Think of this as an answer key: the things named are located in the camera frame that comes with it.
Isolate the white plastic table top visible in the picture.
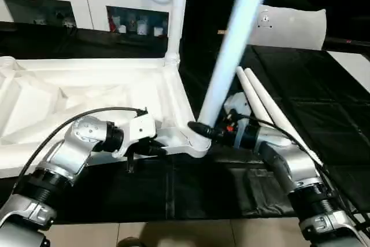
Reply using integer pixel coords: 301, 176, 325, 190
0, 55, 213, 178

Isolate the grey left robot foot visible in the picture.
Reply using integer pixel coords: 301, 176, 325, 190
117, 238, 143, 247

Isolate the flat white board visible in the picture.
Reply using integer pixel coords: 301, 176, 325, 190
327, 50, 370, 93

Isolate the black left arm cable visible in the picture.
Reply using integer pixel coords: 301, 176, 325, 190
14, 106, 149, 191

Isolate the white plastic table leg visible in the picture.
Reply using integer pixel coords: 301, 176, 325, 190
243, 68, 323, 164
197, 0, 276, 139
164, 0, 189, 66
235, 67, 278, 129

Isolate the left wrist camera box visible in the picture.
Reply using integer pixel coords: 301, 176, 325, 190
113, 111, 158, 158

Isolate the black work mat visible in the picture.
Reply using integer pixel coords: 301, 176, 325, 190
0, 21, 370, 224

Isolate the white plastic bag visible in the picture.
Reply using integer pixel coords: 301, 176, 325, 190
249, 5, 328, 51

